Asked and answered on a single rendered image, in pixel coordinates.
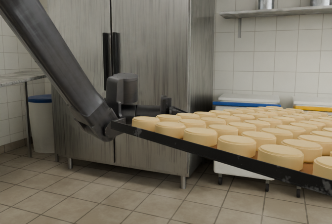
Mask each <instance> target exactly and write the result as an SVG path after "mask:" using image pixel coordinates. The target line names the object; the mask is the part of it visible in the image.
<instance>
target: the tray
mask: <svg viewBox="0 0 332 224"><path fill-rule="evenodd" d="M111 129H113V130H116V131H120V132H122V133H126V134H130V135H133V136H136V137H139V138H143V139H146V140H149V141H152V142H156V143H159V144H162V145H165V146H169V147H172V148H175V149H178V150H182V151H185V152H188V153H192V154H195V155H198V156H201V157H205V158H208V159H211V160H214V161H217V162H220V163H224V164H227V165H230V166H233V167H237V168H240V169H243V170H246V171H250V172H253V173H256V174H260V175H263V176H266V177H269V178H273V179H276V180H280V181H283V182H286V183H289V184H293V185H296V186H299V187H303V188H306V189H309V190H312V191H315V192H318V193H322V194H325V195H328V196H331V197H332V180H331V179H326V178H322V177H319V176H315V175H311V174H307V173H304V172H300V171H296V170H293V169H289V168H285V167H282V166H278V165H274V164H270V163H267V162H263V161H259V160H256V159H252V158H249V157H245V156H241V155H238V154H234V153H230V152H226V151H223V150H219V149H215V148H212V147H208V146H204V145H201V144H197V143H193V142H189V141H186V140H182V139H178V138H175V137H171V136H168V135H164V134H159V133H156V132H152V131H148V130H145V129H141V128H137V127H134V126H132V124H128V125H126V124H122V123H119V122H115V121H111Z"/></svg>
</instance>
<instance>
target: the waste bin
mask: <svg viewBox="0 0 332 224"><path fill-rule="evenodd" d="M28 106H29V117H30V124H31V131H32V139H33V146H34V151H35V152H38V153H55V152H54V134H53V116H52V99H51V94H43V95H34V96H29V97H28Z"/></svg>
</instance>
